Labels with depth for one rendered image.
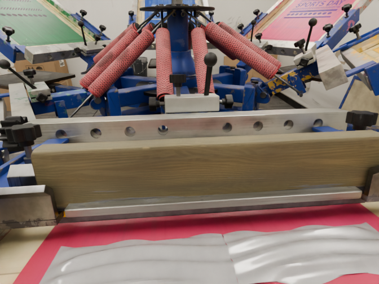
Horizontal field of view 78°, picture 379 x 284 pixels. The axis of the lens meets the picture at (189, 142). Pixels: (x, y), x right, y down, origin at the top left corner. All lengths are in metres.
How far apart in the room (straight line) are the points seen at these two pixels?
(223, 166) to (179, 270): 0.12
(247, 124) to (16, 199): 0.41
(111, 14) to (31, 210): 4.22
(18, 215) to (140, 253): 0.14
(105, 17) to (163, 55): 3.69
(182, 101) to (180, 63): 0.50
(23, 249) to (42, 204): 0.06
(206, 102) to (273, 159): 0.29
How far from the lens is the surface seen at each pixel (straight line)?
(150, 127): 0.49
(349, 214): 0.38
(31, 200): 0.31
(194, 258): 0.26
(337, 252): 0.30
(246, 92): 0.93
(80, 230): 0.33
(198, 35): 0.87
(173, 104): 0.54
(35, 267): 0.31
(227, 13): 4.48
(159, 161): 0.27
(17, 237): 0.36
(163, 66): 0.76
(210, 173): 0.28
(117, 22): 4.42
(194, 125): 0.50
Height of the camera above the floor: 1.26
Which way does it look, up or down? 27 degrees down
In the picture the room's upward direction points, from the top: straight up
